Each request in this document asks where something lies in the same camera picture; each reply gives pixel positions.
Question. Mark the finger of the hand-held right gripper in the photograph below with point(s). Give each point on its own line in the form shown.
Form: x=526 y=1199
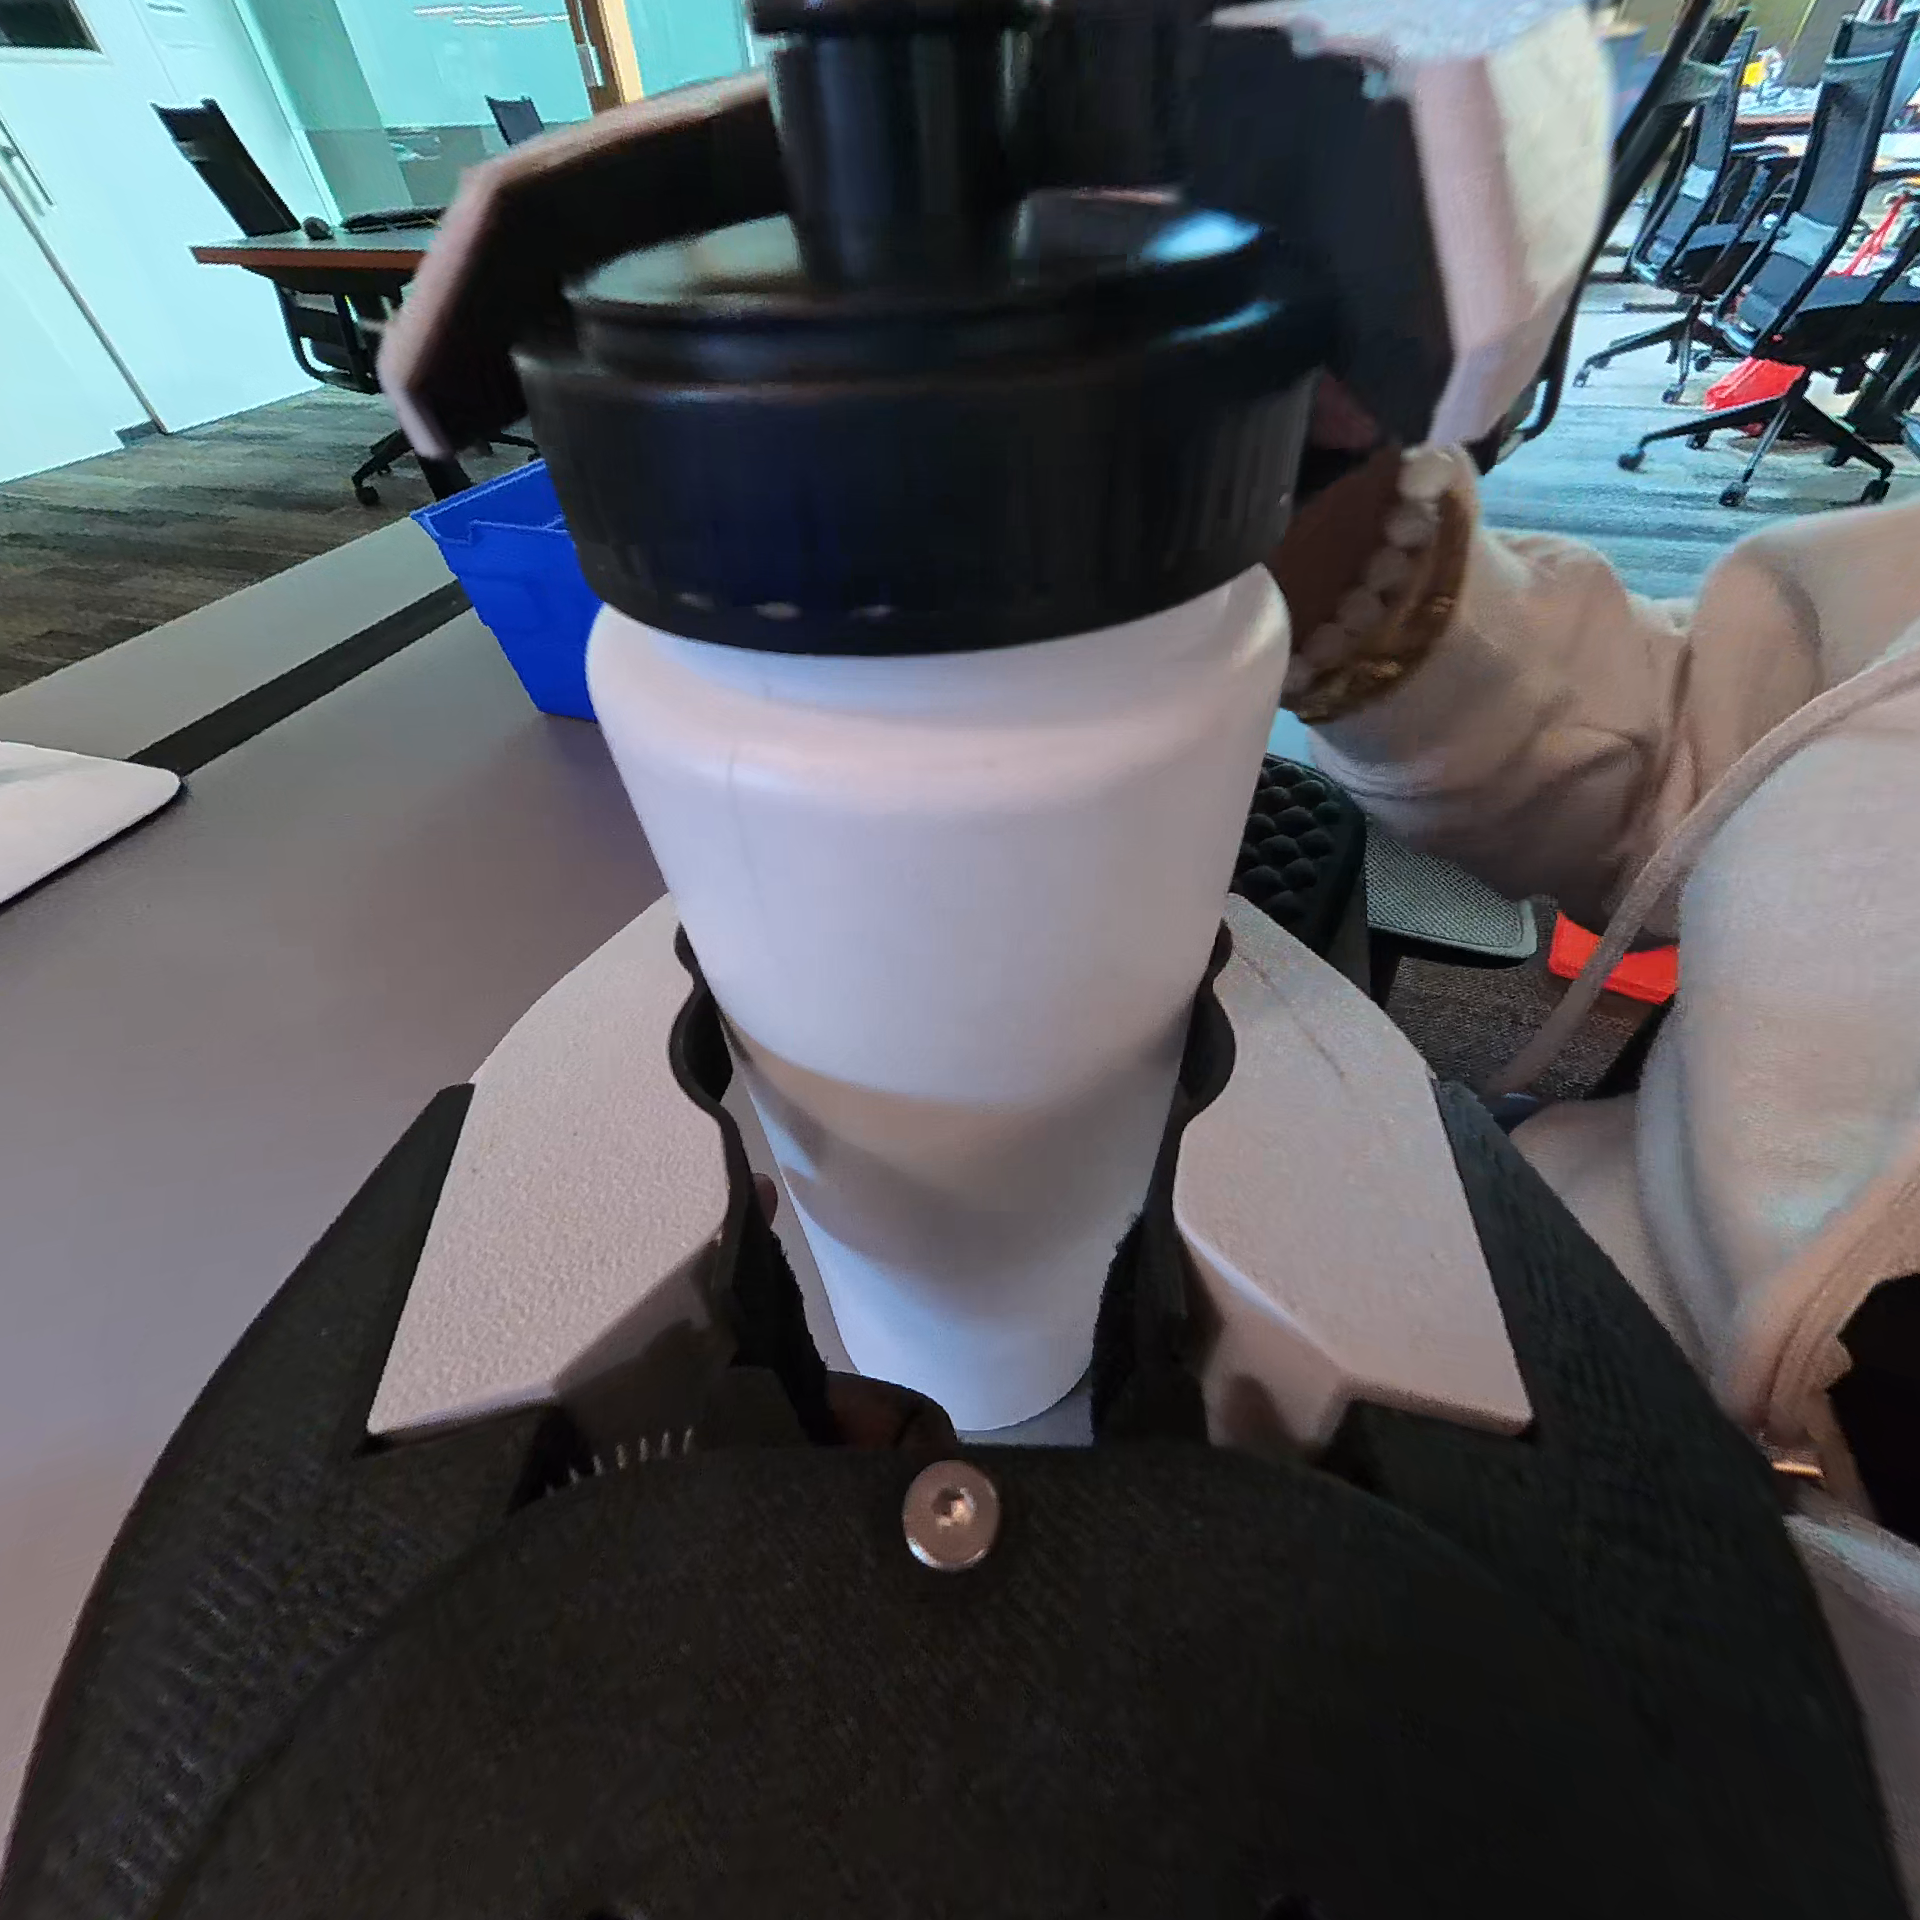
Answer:
x=1499 y=196
x=599 y=182

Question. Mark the black quilted pad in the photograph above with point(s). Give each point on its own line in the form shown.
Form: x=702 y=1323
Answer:
x=1298 y=850

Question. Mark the red bag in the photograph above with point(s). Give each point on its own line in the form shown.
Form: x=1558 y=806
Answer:
x=1755 y=389

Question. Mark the grey mesh chair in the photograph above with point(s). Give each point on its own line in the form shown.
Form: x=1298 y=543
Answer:
x=1447 y=902

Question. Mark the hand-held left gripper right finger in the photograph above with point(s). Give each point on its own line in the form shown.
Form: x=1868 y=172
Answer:
x=1336 y=1231

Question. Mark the black keyboard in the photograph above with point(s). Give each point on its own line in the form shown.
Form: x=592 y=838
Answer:
x=388 y=221

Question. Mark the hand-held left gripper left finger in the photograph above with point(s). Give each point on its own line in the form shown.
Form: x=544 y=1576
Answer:
x=569 y=1231

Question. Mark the orange cloth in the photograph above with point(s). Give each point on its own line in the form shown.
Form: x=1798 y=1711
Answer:
x=1622 y=967

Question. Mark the wooden top desk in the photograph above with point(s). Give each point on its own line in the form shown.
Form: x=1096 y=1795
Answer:
x=300 y=252

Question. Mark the blue plastic bin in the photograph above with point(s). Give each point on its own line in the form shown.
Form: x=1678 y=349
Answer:
x=518 y=600

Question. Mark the black office chair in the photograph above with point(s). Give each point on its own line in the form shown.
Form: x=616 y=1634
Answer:
x=1815 y=240
x=1687 y=196
x=225 y=166
x=515 y=119

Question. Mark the black bottle lid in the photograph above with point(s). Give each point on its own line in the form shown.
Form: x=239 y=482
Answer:
x=900 y=482

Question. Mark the white plastic bottle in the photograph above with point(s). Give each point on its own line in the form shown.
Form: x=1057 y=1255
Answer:
x=930 y=839

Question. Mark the person's left hand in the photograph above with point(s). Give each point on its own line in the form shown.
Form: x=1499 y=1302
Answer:
x=884 y=1419

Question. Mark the white board stand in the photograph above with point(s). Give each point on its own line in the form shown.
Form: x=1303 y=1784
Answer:
x=76 y=810

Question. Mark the person's right hand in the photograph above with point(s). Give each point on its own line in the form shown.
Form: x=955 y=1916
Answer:
x=1350 y=525

